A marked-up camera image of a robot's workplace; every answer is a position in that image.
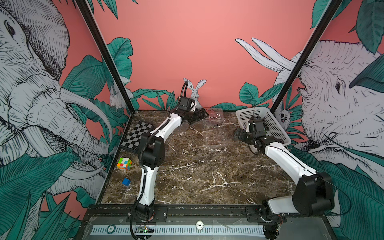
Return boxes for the clear plastic clamshell container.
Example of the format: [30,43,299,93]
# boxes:
[204,108,225,125]

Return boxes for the white plastic perforated basket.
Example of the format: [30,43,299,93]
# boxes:
[236,107,292,147]

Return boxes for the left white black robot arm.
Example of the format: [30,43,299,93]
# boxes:
[132,108,209,222]

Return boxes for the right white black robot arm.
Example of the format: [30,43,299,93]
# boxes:
[234,128,335,221]

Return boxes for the black white checkerboard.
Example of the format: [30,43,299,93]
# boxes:
[121,121,154,154]

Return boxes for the colourful rubik cube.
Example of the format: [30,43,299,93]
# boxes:
[117,158,132,170]

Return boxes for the small blue cube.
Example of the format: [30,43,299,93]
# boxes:
[122,179,131,187]

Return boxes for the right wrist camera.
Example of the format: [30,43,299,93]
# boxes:
[248,117,267,137]

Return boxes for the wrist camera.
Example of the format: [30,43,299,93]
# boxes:
[248,117,267,137]
[176,97,196,113]

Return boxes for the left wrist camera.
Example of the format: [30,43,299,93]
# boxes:
[176,97,196,113]

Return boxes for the black front mounting rail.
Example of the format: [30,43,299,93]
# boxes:
[83,204,303,225]

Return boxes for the white slotted cable duct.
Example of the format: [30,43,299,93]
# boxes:
[90,225,264,237]

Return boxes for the right black frame post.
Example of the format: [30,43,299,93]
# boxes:
[270,0,342,114]

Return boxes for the black frame post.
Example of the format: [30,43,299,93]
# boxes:
[270,0,342,114]
[76,0,135,115]

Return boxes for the left black frame post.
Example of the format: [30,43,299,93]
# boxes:
[76,0,135,115]

